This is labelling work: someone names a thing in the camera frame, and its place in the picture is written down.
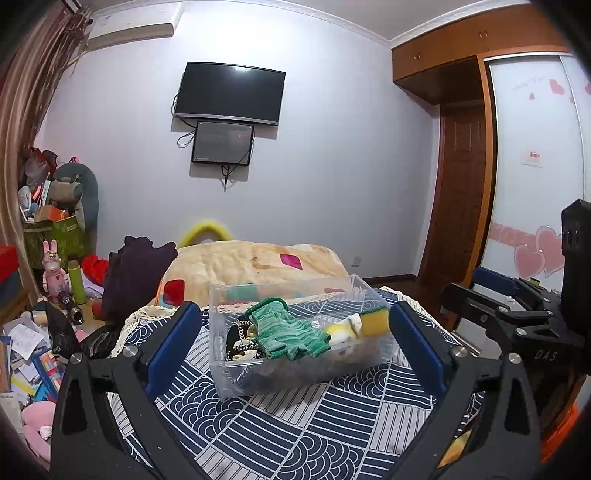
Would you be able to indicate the beige plush pillow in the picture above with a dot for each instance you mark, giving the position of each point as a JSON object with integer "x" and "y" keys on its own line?
{"x": 231, "y": 263}

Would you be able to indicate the yellow printed bedsheet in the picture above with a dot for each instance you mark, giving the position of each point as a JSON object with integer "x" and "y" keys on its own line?
{"x": 455, "y": 450}

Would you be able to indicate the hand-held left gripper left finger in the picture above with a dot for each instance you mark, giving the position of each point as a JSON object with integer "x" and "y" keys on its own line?
{"x": 173, "y": 341}

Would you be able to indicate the wooden overhead cabinet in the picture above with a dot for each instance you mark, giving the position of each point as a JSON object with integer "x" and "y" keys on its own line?
{"x": 434, "y": 60}

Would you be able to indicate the black plastic bag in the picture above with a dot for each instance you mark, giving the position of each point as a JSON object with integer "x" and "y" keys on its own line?
{"x": 62, "y": 334}

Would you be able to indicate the green storage bin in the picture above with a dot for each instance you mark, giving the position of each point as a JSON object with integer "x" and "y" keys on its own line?
{"x": 64, "y": 240}

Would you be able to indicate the brown striped curtain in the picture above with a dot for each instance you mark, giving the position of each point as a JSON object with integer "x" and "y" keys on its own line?
{"x": 25, "y": 106}

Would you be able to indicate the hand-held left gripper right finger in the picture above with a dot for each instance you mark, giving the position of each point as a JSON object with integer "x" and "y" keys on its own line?
{"x": 418, "y": 344}

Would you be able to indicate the green bottle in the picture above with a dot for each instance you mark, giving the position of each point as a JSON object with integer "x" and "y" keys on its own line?
{"x": 77, "y": 284}

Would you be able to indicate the blue white patterned bed cover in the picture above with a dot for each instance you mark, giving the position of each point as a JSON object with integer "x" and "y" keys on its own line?
{"x": 295, "y": 429}

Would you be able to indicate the dark purple clothing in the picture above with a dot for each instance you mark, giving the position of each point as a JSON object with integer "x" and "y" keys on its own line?
{"x": 134, "y": 277}

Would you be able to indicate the small red cylinder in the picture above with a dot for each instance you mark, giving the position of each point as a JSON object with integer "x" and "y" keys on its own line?
{"x": 97, "y": 309}

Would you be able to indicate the white air conditioner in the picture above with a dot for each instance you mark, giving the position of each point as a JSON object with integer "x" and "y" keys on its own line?
{"x": 131, "y": 27}

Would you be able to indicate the clutter of items in bin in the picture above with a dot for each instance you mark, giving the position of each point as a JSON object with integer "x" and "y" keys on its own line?
{"x": 37, "y": 189}

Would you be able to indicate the green knit glove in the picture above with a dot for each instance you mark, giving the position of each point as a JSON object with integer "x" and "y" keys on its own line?
{"x": 286, "y": 334}

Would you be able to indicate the pink plush toy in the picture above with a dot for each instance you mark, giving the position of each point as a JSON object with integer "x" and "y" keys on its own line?
{"x": 37, "y": 420}

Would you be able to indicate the red white door sticker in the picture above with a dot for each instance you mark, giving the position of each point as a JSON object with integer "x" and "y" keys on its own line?
{"x": 533, "y": 158}

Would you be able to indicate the pink rabbit figure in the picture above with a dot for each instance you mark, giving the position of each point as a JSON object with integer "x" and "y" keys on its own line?
{"x": 55, "y": 274}

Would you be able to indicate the red box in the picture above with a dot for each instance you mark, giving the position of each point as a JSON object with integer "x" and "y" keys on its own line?
{"x": 8, "y": 261}

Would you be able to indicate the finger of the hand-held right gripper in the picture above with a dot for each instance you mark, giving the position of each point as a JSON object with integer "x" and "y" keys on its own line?
{"x": 498, "y": 279}
{"x": 471, "y": 307}

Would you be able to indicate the black flashlight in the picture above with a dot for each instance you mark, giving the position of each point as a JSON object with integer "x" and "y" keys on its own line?
{"x": 71, "y": 309}

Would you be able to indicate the grey green plush toy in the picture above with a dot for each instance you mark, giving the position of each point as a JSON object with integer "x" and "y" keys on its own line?
{"x": 81, "y": 184}

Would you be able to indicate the brown wooden door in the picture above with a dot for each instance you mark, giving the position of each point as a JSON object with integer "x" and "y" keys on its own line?
{"x": 457, "y": 194}

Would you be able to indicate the small black wall monitor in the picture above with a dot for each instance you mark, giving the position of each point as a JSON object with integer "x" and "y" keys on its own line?
{"x": 222, "y": 143}

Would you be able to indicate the black wall television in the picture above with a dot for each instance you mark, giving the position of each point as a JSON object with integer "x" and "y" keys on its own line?
{"x": 228, "y": 94}

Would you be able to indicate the red plush cloth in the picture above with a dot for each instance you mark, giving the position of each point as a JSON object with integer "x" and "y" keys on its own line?
{"x": 94, "y": 270}

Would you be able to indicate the white sock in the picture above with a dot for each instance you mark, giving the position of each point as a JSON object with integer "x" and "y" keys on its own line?
{"x": 341, "y": 330}

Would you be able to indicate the yellow sponge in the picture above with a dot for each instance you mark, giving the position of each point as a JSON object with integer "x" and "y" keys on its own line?
{"x": 374, "y": 322}

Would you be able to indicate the clear plastic storage box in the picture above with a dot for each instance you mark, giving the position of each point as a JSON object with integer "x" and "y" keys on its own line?
{"x": 221, "y": 369}

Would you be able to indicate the pile of papers and books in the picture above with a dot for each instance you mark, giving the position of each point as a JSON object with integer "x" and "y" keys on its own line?
{"x": 27, "y": 360}

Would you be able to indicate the white sliding wardrobe door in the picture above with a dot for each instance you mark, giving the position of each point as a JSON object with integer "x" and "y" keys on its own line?
{"x": 526, "y": 184}

